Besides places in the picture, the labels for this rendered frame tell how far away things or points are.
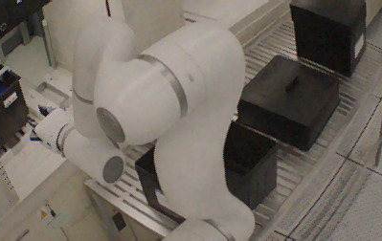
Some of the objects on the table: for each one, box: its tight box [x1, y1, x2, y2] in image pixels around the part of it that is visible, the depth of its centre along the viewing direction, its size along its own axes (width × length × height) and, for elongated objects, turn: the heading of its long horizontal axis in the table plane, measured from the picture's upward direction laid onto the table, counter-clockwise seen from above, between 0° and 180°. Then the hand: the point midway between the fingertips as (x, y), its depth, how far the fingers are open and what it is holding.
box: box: [289, 0, 367, 77], centre depth 194 cm, size 29×29×25 cm
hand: (37, 116), depth 125 cm, fingers open, 4 cm apart
